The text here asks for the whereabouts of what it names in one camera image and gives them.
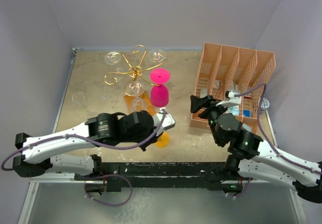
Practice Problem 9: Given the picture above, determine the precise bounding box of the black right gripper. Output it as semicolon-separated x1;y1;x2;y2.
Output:
190;95;231;144

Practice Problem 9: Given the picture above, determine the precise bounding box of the magenta plastic goblet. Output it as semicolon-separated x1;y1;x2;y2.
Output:
150;68;170;108

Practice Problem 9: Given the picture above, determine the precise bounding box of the yellow plastic goblet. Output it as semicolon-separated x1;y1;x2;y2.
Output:
155;131;170;148

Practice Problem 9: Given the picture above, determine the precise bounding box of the clear wine glass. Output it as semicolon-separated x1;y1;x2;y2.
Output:
148;49;166;62
104;51;122;65
125;81;145;97

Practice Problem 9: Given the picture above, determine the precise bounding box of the clear wine glass front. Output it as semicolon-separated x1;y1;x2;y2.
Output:
125;81;145;97

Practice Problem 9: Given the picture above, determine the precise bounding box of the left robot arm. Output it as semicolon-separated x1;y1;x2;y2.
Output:
10;111;165;180

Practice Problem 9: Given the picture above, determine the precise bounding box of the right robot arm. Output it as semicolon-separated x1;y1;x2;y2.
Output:
190;92;321;203

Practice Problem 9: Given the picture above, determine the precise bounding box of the wooden rack base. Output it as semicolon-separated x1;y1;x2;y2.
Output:
124;92;156;116

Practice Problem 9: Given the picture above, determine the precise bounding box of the peach plastic file organizer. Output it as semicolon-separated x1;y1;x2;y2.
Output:
190;43;276;133

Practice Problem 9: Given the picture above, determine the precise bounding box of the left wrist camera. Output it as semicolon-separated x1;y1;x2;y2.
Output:
152;107;176;137

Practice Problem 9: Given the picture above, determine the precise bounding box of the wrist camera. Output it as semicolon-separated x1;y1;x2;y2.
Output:
152;107;176;137
216;90;242;108

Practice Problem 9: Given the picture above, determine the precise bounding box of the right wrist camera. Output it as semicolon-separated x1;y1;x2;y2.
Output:
216;90;242;108

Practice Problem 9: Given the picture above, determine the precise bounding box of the gold wire glass rack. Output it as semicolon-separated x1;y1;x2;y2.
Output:
104;45;165;86

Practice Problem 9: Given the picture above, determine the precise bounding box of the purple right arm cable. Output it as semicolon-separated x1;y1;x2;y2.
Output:
225;83;322;199

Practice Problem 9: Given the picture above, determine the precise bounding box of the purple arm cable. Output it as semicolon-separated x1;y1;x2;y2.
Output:
225;83;322;199
1;109;167;206

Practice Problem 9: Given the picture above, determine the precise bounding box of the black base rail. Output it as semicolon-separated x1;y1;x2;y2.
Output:
74;162;246;193

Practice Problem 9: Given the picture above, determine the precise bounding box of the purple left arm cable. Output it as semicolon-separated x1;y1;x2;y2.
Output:
1;109;167;206

